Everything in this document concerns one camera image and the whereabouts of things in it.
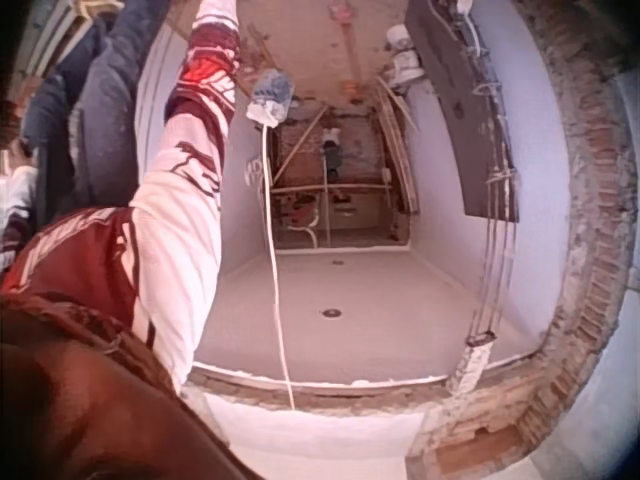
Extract bundle of wall conduits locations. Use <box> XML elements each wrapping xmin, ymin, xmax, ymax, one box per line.
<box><xmin>452</xmin><ymin>0</ymin><xmax>519</xmax><ymax>351</ymax></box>

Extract white bucket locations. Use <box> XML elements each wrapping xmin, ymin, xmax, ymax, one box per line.
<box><xmin>391</xmin><ymin>48</ymin><xmax>425</xmax><ymax>87</ymax></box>
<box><xmin>385</xmin><ymin>23</ymin><xmax>417</xmax><ymax>52</ymax></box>

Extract bundle of wooden slats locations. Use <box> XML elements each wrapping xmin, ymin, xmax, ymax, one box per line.
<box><xmin>374</xmin><ymin>74</ymin><xmax>422</xmax><ymax>217</ymax></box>

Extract white bent pipe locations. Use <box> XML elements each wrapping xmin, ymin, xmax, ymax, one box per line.
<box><xmin>287</xmin><ymin>212</ymin><xmax>324</xmax><ymax>249</ymax></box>

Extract grey ladder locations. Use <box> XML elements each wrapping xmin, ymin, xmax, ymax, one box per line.
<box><xmin>9</xmin><ymin>0</ymin><xmax>96</xmax><ymax>84</ymax></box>

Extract red floor pipe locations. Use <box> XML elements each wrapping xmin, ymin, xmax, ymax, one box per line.
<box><xmin>327</xmin><ymin>0</ymin><xmax>362</xmax><ymax>99</ymax></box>

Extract red bucket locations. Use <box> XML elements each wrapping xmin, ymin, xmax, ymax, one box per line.
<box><xmin>292</xmin><ymin>198</ymin><xmax>321</xmax><ymax>227</ymax></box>

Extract white cabinet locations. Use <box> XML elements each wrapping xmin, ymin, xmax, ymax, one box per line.
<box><xmin>330</xmin><ymin>194</ymin><xmax>380</xmax><ymax>232</ymax></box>

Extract dark wall board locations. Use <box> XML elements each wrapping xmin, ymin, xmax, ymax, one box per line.
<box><xmin>403</xmin><ymin>0</ymin><xmax>521</xmax><ymax>224</ymax></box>

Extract person's legs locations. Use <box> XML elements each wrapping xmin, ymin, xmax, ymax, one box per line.
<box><xmin>22</xmin><ymin>0</ymin><xmax>174</xmax><ymax>214</ymax></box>

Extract white hanging cable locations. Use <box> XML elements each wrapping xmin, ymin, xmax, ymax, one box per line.
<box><xmin>260</xmin><ymin>124</ymin><xmax>297</xmax><ymax>409</ymax></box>

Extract horizontal wooden pole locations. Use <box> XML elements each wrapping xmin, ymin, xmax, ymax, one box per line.
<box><xmin>269</xmin><ymin>183</ymin><xmax>394</xmax><ymax>195</ymax></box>

